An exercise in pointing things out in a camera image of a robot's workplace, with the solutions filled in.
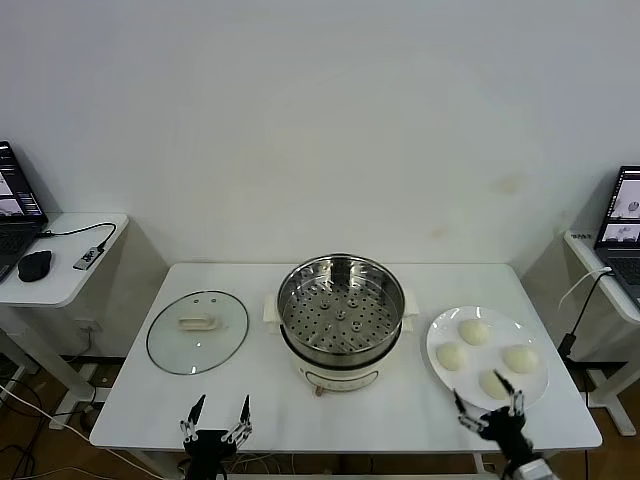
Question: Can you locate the grey usb hub dongle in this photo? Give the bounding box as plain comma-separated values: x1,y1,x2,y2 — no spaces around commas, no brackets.
73,245,107,272

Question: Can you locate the black power adapter cable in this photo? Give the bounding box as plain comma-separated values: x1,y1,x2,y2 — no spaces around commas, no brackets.
559,279,609,359

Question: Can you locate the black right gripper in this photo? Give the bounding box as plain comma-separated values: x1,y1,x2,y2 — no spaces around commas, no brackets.
452,369,534,465

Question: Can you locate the black computer mouse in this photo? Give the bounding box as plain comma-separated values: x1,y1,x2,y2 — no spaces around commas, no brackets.
17,249,53,283

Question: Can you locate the perforated steel steamer basket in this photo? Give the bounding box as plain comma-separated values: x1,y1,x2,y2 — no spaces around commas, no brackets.
262,254,421,354

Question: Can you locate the white side table with mouse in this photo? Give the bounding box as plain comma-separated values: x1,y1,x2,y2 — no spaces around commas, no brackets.
0,212,169,431

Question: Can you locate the thin white wire bundle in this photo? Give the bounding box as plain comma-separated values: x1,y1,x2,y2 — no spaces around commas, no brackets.
209,452,281,474

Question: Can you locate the cream electric cooker base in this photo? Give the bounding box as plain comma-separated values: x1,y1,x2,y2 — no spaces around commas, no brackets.
266,299,417,399

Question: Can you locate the black usb hub cable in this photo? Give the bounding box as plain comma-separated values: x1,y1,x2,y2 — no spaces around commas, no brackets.
37,222,118,251

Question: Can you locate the white floor cable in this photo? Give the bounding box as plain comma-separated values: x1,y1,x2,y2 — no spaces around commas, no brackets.
0,382,151,469

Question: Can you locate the black laptop with mouse beside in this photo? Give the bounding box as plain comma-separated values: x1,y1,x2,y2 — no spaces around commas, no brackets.
0,140,50,284

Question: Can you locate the large white round plate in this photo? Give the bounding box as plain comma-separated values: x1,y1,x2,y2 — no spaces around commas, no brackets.
426,305,550,413

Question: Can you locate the dark grey laptop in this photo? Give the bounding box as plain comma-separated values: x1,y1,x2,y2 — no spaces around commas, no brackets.
593,166,640,307

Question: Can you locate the white charger cable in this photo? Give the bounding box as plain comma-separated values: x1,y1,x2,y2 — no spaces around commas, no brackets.
558,267,612,309

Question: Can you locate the white steamed baozi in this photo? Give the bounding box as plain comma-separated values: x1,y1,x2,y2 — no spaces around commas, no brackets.
478,368,512,401
435,342,469,373
501,344,540,374
458,319,492,347

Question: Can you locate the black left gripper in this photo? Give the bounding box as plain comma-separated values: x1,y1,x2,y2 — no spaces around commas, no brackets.
179,394,253,480

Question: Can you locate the round glass pot lid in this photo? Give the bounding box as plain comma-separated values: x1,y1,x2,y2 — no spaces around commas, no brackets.
145,290,250,376

